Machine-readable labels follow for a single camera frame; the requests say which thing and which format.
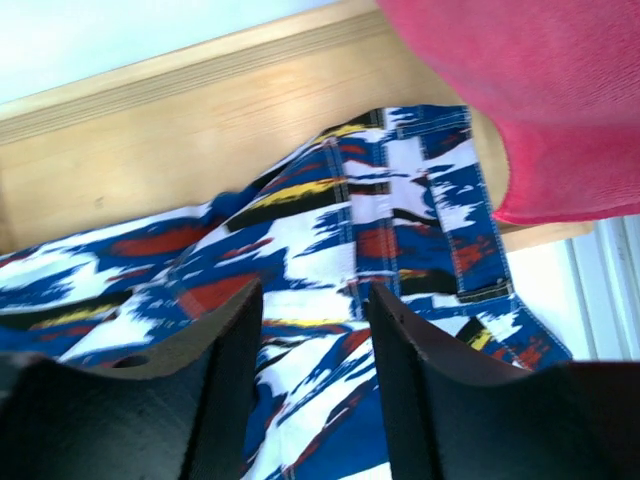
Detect blue patterned trousers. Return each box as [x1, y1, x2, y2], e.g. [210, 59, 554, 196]
[1, 105, 571, 479]

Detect wooden clothes rack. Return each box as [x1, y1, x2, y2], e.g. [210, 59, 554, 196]
[0, 0, 596, 254]

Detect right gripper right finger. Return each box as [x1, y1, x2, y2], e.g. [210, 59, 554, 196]
[368, 285, 639, 479]

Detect pink cloth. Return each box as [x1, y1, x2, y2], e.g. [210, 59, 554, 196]
[380, 1, 639, 225]

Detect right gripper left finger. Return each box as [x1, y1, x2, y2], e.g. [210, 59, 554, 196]
[1, 280, 263, 479]

